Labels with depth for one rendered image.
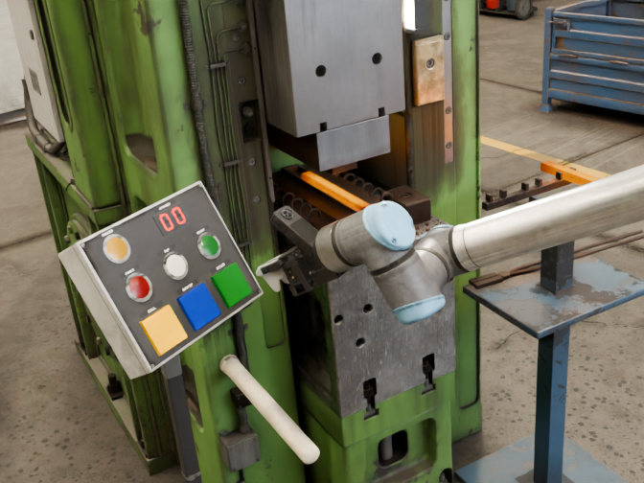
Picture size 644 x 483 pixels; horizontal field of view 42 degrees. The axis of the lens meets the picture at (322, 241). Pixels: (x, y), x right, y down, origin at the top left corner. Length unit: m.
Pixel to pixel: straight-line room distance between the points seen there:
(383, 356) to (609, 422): 1.06
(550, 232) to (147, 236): 0.77
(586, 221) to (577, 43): 4.52
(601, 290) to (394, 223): 1.00
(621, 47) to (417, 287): 4.42
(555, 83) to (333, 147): 4.21
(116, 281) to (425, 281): 0.58
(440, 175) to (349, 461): 0.82
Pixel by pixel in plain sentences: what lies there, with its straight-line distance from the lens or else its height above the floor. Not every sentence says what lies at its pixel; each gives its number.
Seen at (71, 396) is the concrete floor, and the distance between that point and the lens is 3.38.
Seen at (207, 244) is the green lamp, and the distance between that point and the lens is 1.74.
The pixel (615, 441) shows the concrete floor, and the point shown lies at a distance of 2.94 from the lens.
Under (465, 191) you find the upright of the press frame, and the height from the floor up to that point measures 0.89.
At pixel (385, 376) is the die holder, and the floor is 0.54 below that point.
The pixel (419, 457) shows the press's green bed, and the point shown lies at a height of 0.17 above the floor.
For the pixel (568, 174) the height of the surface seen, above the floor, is 0.97.
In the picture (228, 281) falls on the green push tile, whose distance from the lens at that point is 1.74.
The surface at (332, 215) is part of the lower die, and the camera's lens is 2.07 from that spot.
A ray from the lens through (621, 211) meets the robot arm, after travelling 1.41.
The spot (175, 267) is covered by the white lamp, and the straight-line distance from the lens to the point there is 1.68.
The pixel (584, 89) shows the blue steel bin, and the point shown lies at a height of 0.20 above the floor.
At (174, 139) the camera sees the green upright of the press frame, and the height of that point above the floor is 1.25.
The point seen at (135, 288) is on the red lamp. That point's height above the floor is 1.09.
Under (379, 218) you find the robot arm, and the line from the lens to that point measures 1.40.
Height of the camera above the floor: 1.82
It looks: 25 degrees down
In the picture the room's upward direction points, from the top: 5 degrees counter-clockwise
